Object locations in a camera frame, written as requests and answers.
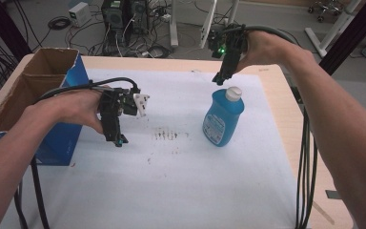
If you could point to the blue bottle with white cap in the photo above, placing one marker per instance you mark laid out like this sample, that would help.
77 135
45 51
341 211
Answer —
223 117

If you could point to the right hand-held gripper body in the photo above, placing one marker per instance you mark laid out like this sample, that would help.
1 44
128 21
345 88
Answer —
230 43

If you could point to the white foam mat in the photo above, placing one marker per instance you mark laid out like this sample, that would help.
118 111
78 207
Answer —
178 178

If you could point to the blue cardboard box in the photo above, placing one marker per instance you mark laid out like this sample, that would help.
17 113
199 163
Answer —
41 82

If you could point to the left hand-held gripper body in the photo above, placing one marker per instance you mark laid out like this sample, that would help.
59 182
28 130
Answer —
125 101

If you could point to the white stand leg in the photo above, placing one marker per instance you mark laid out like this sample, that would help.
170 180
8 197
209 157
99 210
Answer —
330 30

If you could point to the person's right hand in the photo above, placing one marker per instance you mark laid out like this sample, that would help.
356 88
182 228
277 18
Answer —
267 47

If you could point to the grey tape strip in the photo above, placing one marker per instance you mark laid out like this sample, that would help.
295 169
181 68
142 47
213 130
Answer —
333 194

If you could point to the white power strip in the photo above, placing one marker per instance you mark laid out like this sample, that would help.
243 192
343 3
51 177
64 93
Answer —
166 17

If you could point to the office chair base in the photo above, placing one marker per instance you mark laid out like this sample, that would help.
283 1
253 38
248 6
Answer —
325 8

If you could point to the white desk leg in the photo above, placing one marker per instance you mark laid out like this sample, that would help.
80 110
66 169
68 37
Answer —
209 22
173 22

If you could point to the black frame post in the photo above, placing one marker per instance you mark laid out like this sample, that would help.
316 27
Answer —
4 27
352 38

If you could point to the person's left hand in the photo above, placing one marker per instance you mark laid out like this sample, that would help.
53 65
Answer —
73 106

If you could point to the black computer tower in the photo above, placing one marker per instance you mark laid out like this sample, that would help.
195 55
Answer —
112 14
138 14

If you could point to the white power supply unit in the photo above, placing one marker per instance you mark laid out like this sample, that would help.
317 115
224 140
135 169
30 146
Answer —
79 13

